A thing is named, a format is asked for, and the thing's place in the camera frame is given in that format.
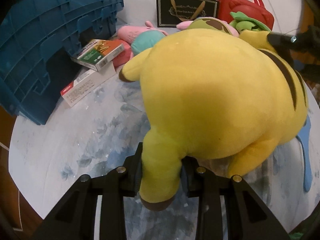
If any green and orange box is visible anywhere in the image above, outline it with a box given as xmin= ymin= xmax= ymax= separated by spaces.
xmin=71 ymin=39 xmax=124 ymax=72

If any red plastic case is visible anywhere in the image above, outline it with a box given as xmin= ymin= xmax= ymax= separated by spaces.
xmin=217 ymin=0 xmax=274 ymax=30

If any black framed picture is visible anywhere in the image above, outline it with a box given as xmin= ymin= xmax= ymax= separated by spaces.
xmin=156 ymin=0 xmax=219 ymax=28

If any green hat plush toy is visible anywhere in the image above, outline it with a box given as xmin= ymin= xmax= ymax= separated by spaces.
xmin=229 ymin=11 xmax=271 ymax=33

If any yellow plush toy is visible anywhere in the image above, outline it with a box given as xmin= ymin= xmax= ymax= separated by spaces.
xmin=119 ymin=27 xmax=308 ymax=211

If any red and white box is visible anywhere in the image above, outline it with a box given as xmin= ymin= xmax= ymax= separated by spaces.
xmin=60 ymin=62 xmax=116 ymax=107

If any blue plastic crate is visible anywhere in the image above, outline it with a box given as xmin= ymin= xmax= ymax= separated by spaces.
xmin=1 ymin=0 xmax=124 ymax=125

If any blue boomerang toy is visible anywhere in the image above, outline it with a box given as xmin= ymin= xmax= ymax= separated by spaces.
xmin=296 ymin=116 xmax=312 ymax=192

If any pink pig plush toy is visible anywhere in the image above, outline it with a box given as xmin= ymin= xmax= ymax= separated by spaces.
xmin=113 ymin=21 xmax=168 ymax=68

